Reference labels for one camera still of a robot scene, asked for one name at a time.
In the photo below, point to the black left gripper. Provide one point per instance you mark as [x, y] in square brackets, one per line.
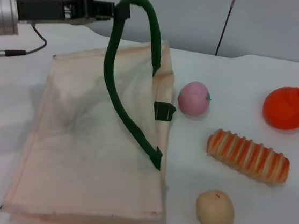
[47, 9]

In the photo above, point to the orange striped bread loaf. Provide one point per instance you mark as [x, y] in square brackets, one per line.
[247, 155]

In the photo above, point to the pink toy peach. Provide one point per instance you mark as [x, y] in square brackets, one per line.
[193, 98]

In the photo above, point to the orange toy fruit with stem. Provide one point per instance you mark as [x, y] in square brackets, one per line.
[286, 108]

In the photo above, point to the beige toy potato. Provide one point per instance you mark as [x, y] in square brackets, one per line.
[215, 211]

